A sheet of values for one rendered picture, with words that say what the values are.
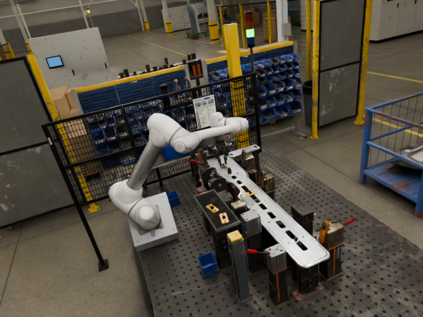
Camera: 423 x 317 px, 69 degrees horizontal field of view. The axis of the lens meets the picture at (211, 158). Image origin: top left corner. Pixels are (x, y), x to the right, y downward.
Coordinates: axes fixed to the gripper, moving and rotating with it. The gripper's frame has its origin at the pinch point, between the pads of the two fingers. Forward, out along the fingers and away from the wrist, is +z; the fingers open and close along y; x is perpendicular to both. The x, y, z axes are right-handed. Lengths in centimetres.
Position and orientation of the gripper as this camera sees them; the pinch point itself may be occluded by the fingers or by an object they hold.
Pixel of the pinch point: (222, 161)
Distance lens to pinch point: 250.4
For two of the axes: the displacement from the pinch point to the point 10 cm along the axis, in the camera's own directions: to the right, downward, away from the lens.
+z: 1.4, 8.8, 4.6
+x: -3.7, -3.9, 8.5
